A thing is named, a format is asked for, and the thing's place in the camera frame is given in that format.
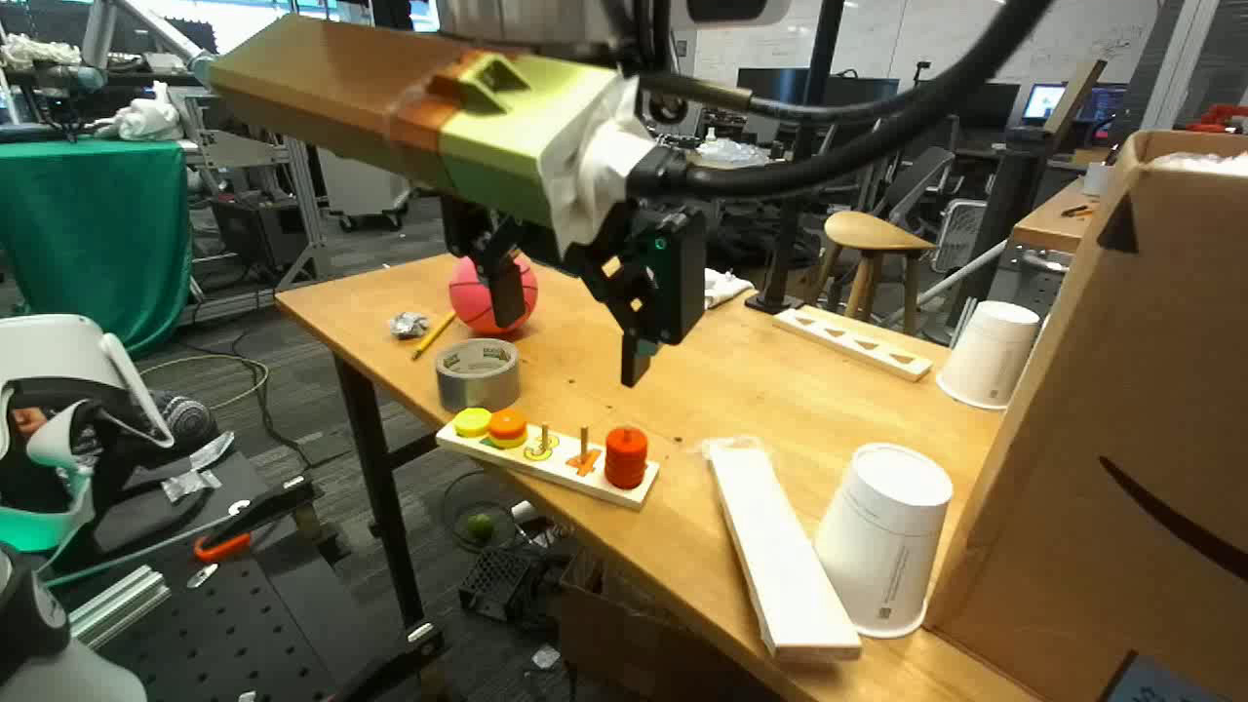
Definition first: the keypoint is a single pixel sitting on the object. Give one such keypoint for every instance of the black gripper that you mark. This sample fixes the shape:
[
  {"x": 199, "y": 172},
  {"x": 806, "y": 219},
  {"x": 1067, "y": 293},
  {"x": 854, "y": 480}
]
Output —
[{"x": 655, "y": 276}]

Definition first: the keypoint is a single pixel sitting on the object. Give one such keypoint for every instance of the pink basketball toy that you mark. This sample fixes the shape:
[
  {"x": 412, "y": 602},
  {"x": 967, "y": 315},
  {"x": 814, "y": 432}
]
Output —
[{"x": 471, "y": 302}]

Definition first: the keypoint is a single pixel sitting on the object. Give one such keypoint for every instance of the Franka Panda robot arm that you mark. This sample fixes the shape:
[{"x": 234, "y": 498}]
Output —
[{"x": 393, "y": 93}]

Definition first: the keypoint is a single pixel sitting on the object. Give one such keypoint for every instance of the white wooden peg board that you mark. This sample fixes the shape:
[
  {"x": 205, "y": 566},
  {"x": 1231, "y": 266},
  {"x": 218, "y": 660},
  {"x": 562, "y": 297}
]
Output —
[{"x": 553, "y": 463}]

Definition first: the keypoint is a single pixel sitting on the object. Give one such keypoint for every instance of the yellow pencil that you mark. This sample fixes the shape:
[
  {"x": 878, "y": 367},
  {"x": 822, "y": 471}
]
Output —
[{"x": 434, "y": 336}]

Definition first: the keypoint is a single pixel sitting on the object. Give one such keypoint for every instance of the light wooden block with holes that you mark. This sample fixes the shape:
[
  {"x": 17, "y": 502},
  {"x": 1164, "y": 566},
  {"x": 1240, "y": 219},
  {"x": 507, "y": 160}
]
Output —
[{"x": 854, "y": 340}]

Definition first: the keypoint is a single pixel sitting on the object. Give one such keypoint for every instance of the small crumpled metal object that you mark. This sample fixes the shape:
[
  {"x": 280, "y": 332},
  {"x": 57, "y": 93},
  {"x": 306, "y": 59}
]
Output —
[{"x": 412, "y": 327}]

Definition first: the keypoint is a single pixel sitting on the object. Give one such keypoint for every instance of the white flat long board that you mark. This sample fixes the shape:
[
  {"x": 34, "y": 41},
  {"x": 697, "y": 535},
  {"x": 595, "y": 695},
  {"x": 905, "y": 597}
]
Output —
[{"x": 780, "y": 550}]

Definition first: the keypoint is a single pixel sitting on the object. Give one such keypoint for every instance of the round wooden stool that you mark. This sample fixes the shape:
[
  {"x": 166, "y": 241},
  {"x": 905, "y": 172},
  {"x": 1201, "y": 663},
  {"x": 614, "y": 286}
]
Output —
[{"x": 876, "y": 237}]

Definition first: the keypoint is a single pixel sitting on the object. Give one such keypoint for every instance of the white paper cup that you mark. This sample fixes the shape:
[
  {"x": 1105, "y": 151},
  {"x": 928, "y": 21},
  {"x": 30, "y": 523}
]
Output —
[
  {"x": 881, "y": 541},
  {"x": 993, "y": 354}
]

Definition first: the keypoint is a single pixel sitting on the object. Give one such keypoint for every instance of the brown cardboard shipping box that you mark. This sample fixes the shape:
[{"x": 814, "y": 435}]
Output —
[{"x": 1117, "y": 441}]

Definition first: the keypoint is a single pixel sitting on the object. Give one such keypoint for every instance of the green cloth cover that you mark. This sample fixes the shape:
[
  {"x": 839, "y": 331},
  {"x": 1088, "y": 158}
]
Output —
[{"x": 91, "y": 237}]

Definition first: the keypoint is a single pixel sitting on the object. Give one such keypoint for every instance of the white and green headset device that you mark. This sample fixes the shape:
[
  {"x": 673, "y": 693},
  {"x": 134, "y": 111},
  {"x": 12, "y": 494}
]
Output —
[{"x": 62, "y": 432}]

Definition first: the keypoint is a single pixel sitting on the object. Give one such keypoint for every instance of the white plastic packing sheet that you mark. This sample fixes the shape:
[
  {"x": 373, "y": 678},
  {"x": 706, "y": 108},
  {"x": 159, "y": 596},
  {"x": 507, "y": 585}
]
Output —
[{"x": 1201, "y": 160}]

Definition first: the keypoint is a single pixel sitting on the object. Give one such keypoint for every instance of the grey duct tape roll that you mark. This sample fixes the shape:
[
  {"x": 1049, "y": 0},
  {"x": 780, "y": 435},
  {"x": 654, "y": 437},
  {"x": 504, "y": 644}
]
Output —
[{"x": 478, "y": 376}]

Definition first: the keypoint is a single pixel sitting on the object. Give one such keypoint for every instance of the black table leg frame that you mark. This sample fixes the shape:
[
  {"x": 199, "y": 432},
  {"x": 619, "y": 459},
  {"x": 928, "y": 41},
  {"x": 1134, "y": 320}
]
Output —
[{"x": 385, "y": 509}]

